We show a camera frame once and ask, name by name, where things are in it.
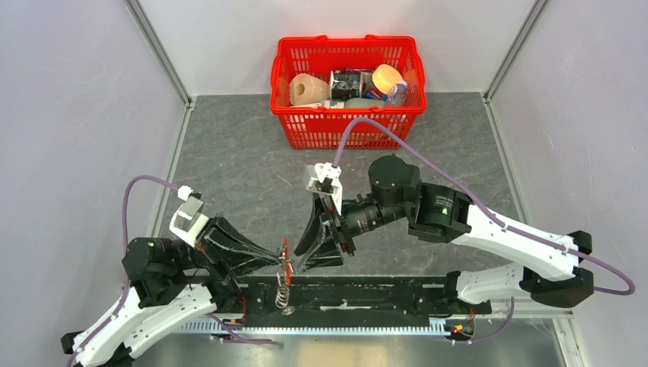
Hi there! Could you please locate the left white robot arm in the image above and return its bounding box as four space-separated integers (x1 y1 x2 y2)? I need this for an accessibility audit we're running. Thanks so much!
61 215 280 366

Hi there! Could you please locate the toilet paper roll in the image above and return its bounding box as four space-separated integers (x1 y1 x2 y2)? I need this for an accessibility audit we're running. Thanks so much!
289 73 330 106

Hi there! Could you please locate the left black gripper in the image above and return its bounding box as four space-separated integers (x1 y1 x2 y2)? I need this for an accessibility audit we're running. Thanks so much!
173 210 284 283

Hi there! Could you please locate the white toothed cable strip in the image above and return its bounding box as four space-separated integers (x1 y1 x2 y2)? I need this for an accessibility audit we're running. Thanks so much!
175 317 452 337

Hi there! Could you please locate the red plastic shopping basket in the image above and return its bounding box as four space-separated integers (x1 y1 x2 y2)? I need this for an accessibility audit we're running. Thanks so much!
270 35 426 149

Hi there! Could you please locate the dark snack packet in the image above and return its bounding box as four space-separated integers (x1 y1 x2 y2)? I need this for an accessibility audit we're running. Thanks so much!
329 70 361 100

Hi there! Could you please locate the clear plastic bottle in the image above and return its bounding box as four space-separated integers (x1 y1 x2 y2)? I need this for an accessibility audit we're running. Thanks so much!
384 80 408 107

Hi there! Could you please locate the orange sponge disc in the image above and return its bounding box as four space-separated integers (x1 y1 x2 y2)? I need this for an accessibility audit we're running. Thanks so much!
371 63 403 95

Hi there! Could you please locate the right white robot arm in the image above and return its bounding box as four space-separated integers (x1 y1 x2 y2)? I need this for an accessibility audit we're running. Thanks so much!
293 155 594 313

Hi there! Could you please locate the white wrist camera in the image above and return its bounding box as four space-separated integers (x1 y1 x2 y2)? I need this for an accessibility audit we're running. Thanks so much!
303 163 343 214
169 185 209 248

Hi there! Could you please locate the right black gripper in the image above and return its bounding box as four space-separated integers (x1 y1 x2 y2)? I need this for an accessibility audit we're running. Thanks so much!
293 190 410 273

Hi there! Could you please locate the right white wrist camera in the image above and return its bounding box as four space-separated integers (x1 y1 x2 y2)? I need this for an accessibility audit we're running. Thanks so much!
303 163 343 214

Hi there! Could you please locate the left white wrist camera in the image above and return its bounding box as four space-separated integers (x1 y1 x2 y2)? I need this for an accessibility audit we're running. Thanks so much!
169 185 209 248

